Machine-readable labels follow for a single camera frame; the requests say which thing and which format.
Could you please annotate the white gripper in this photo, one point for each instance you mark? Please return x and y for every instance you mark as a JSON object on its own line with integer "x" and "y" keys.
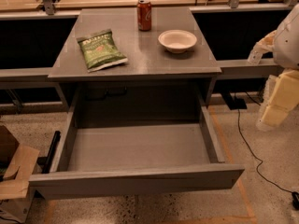
{"x": 288, "y": 46}

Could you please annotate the green jalapeno chip bag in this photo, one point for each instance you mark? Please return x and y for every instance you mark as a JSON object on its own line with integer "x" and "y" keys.
{"x": 99, "y": 51}

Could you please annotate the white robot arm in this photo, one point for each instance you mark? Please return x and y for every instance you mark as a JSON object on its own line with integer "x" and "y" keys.
{"x": 291, "y": 22}

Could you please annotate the grey cabinet with top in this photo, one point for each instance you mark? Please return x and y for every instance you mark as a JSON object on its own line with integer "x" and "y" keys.
{"x": 137, "y": 47}

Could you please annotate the open grey top drawer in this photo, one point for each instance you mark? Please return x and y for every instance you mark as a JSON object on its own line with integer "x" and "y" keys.
{"x": 136, "y": 140}

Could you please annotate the black bar beside drawer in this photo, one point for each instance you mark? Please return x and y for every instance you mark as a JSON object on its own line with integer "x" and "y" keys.
{"x": 51, "y": 153}

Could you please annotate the clear sanitizer bottle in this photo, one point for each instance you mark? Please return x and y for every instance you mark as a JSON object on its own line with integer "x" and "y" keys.
{"x": 255, "y": 56}

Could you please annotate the black plug on floor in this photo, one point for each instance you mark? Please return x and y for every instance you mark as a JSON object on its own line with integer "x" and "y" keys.
{"x": 295, "y": 200}

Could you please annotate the white paper bowl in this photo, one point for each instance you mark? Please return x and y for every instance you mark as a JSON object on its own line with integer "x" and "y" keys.
{"x": 177, "y": 41}

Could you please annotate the red soda can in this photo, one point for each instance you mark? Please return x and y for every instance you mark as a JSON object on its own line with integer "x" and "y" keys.
{"x": 144, "y": 15}

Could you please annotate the brown cardboard box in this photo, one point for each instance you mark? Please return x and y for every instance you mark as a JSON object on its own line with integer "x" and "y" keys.
{"x": 18, "y": 162}

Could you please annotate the grey side shelf rail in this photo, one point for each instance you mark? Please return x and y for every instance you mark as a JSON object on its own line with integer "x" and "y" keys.
{"x": 242, "y": 69}

